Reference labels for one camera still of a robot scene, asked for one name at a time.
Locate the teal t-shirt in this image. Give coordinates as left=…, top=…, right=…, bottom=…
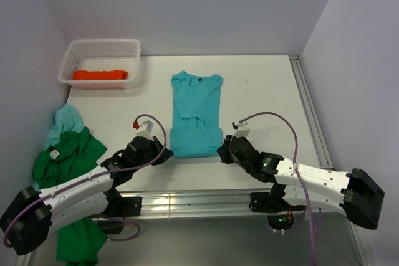
left=169, top=71, right=223, bottom=159

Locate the white perforated plastic basket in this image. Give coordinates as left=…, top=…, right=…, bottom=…
left=57, top=39, right=141, bottom=90

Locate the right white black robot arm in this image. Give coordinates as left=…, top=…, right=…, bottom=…
left=217, top=135, right=385, bottom=230

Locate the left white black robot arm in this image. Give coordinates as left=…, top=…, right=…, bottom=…
left=1, top=136, right=174, bottom=255

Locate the green t-shirt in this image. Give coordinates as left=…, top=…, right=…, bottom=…
left=33, top=127, right=107, bottom=265

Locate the orange rolled t-shirt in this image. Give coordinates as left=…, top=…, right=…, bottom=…
left=72, top=70, right=128, bottom=80

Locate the light aqua t-shirt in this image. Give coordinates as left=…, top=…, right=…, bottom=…
left=34, top=104, right=84, bottom=186

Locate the aluminium extrusion frame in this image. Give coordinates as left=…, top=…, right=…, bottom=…
left=14, top=54, right=375, bottom=266

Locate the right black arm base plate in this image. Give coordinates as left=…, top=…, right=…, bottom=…
left=249, top=192, right=306, bottom=214

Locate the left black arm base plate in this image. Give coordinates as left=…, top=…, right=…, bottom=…
left=97, top=196, right=142, bottom=234

